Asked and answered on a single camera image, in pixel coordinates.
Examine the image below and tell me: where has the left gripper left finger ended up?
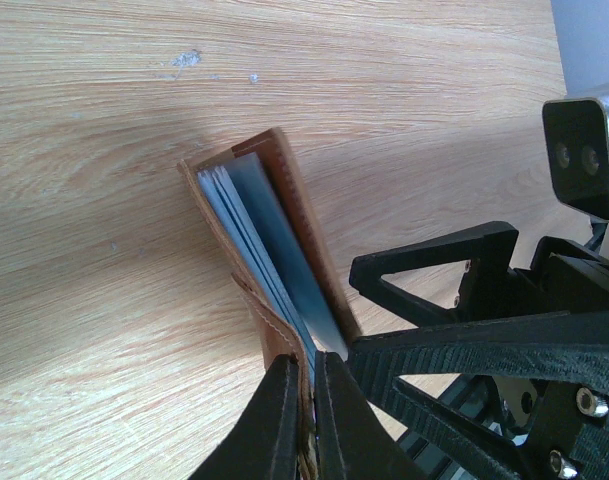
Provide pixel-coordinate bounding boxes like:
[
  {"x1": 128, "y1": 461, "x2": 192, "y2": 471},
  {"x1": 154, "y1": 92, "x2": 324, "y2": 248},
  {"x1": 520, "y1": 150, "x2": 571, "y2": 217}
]
[{"x1": 196, "y1": 355, "x2": 301, "y2": 480}]

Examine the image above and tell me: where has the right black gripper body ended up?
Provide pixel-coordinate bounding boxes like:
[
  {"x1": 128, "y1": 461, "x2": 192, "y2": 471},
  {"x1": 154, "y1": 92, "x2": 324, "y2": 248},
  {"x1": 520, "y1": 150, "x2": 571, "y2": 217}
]
[{"x1": 453, "y1": 237, "x2": 609, "y2": 480}]

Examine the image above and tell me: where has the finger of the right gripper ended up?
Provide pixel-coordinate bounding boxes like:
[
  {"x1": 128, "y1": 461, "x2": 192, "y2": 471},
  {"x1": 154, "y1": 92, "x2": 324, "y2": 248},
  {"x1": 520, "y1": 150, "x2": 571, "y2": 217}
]
[
  {"x1": 349, "y1": 221, "x2": 518, "y2": 327},
  {"x1": 347, "y1": 310, "x2": 609, "y2": 480}
]

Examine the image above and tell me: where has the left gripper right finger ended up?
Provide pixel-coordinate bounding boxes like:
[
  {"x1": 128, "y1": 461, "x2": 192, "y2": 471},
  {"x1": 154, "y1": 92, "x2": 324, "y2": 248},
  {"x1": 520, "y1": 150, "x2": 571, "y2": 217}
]
[{"x1": 314, "y1": 351, "x2": 426, "y2": 479}]

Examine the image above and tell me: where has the brown leather card holder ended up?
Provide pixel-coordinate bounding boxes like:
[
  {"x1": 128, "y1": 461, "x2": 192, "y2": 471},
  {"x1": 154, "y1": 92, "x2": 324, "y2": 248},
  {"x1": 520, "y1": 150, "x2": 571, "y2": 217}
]
[{"x1": 178, "y1": 128, "x2": 361, "y2": 479}]

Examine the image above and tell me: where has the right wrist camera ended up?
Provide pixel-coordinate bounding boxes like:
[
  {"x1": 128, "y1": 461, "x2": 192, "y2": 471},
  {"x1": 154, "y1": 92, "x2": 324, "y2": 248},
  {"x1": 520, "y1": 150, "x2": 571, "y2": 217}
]
[{"x1": 542, "y1": 84, "x2": 609, "y2": 222}]

